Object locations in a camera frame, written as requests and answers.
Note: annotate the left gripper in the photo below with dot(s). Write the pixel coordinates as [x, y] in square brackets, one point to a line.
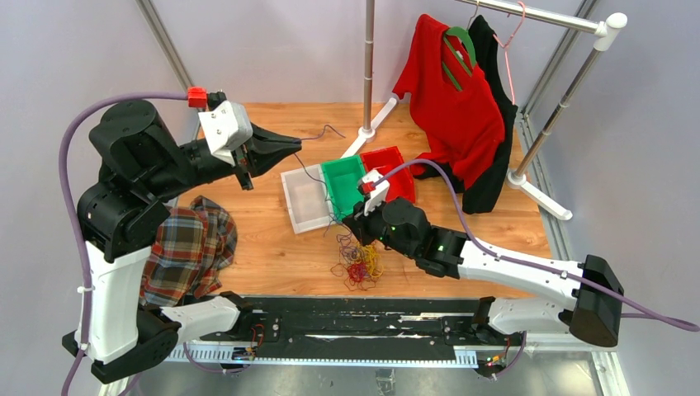
[255, 157]

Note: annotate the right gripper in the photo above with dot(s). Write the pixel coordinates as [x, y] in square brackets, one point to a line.
[358, 221]

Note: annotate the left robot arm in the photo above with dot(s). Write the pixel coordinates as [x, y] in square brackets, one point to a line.
[115, 223]

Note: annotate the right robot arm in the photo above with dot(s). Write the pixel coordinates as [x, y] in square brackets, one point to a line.
[567, 296]

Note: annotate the green plastic bin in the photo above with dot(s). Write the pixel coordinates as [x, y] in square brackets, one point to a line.
[341, 177]

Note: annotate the white plastic bin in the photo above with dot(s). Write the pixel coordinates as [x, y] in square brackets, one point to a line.
[307, 199]

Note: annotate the metal clothes rack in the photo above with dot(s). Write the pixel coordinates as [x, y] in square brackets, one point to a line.
[606, 32]

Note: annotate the plaid flannel shirt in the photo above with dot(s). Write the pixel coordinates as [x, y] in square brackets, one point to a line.
[192, 246]

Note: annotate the black shirt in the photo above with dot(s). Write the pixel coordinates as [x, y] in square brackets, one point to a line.
[495, 164]

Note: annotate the red shirt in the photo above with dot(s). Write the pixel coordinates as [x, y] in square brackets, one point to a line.
[450, 100]

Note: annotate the green clothes hanger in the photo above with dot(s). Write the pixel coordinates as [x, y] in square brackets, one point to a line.
[458, 66]

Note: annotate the pink clothes hanger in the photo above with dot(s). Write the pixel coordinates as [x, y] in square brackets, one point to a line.
[505, 46]

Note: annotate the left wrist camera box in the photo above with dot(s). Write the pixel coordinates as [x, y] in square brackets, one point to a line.
[226, 128]

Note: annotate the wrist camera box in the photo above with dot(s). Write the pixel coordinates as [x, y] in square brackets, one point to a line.
[226, 128]
[374, 188]

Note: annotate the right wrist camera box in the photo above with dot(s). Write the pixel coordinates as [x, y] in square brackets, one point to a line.
[374, 188]

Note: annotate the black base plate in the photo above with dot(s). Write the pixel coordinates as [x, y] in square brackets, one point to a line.
[364, 329]

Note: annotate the aluminium frame rail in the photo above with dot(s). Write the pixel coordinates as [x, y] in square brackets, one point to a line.
[160, 33]

